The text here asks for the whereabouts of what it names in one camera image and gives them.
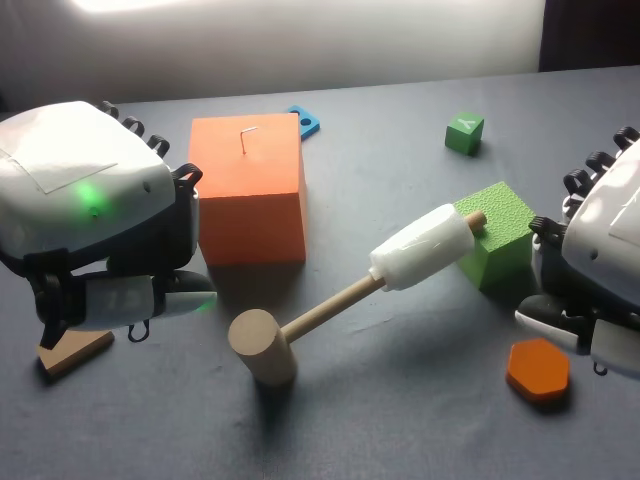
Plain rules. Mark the tan wooden triangle block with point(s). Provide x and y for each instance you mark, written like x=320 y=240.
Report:
x=75 y=352

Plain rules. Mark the large orange cube block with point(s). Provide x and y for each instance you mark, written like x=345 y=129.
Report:
x=250 y=190

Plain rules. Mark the blue piece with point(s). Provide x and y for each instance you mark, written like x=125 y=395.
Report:
x=310 y=125

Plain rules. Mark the small green letter cube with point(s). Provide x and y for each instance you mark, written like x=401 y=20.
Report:
x=462 y=137

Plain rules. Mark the orange hexagon block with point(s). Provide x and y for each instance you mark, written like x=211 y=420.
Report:
x=537 y=367

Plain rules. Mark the small metal nail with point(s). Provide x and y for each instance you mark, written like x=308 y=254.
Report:
x=243 y=142

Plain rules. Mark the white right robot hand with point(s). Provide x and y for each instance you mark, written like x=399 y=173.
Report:
x=605 y=240

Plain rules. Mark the dark curtain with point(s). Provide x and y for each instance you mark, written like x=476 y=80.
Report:
x=590 y=35

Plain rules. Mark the grey table cloth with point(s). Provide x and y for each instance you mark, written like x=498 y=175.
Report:
x=400 y=425

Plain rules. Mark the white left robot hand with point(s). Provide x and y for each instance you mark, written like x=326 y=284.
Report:
x=75 y=165

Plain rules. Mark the large green textured cube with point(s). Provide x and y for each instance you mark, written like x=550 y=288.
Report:
x=500 y=260

